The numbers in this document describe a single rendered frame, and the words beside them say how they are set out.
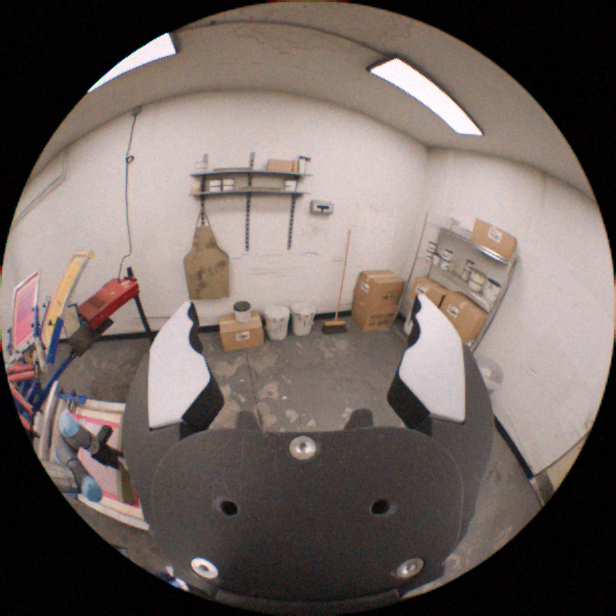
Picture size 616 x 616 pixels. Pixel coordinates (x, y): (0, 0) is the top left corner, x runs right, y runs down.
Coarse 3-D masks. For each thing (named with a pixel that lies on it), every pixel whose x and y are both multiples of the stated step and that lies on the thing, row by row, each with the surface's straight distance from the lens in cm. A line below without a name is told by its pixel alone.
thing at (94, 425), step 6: (72, 414) 141; (78, 414) 136; (90, 420) 126; (96, 420) 122; (102, 420) 119; (84, 426) 128; (90, 426) 124; (96, 426) 121; (114, 426) 111; (96, 432) 119; (114, 432) 110; (114, 438) 109; (108, 444) 111; (114, 444) 108; (84, 450) 124
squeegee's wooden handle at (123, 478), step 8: (120, 416) 97; (120, 424) 95; (120, 432) 94; (120, 440) 93; (120, 448) 92; (120, 464) 90; (120, 472) 90; (128, 472) 94; (120, 480) 90; (128, 480) 93; (120, 488) 90; (128, 488) 93; (120, 496) 90; (128, 496) 92
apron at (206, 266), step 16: (208, 224) 216; (208, 240) 218; (192, 256) 225; (208, 256) 222; (224, 256) 222; (192, 272) 230; (208, 272) 229; (224, 272) 229; (192, 288) 239; (208, 288) 238; (224, 288) 238
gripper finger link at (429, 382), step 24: (432, 312) 10; (432, 336) 9; (456, 336) 9; (408, 360) 7; (432, 360) 8; (456, 360) 8; (408, 384) 7; (432, 384) 7; (456, 384) 7; (408, 408) 7; (432, 408) 6; (456, 408) 7
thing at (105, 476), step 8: (88, 456) 120; (88, 464) 120; (96, 464) 115; (96, 472) 114; (104, 472) 110; (112, 472) 106; (96, 480) 114; (104, 480) 110; (112, 480) 106; (104, 488) 110; (112, 488) 106; (104, 496) 111; (112, 496) 107; (136, 496) 97; (128, 504) 101; (136, 504) 98
